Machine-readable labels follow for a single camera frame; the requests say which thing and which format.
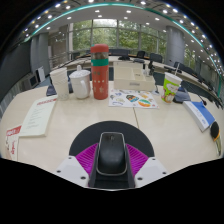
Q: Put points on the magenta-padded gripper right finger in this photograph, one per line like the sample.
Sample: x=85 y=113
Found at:
x=150 y=170

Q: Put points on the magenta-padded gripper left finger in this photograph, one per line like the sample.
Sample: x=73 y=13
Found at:
x=71 y=170

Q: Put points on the black computer mouse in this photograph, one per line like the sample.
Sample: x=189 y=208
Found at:
x=112 y=153

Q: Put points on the black mouse pad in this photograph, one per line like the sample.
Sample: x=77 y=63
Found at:
x=83 y=136

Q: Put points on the white printed card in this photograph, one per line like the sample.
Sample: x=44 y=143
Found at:
x=38 y=116

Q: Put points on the red and white leaflet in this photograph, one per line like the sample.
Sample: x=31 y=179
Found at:
x=13 y=143

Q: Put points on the colourful sticker sheet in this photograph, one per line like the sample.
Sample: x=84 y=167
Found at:
x=133 y=98

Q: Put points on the blue and white book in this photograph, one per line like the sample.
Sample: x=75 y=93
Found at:
x=201 y=115

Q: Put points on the green paper cup with straw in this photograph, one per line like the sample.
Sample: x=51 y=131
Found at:
x=170 y=88

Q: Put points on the white lidded mug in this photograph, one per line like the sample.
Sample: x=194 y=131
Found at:
x=80 y=85

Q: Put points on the red drink bottle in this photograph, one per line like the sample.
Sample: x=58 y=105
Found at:
x=99 y=76

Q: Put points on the dark office chairs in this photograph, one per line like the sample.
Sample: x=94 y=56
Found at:
x=155 y=57

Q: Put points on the ceiling lights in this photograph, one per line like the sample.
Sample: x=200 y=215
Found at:
x=128 y=11

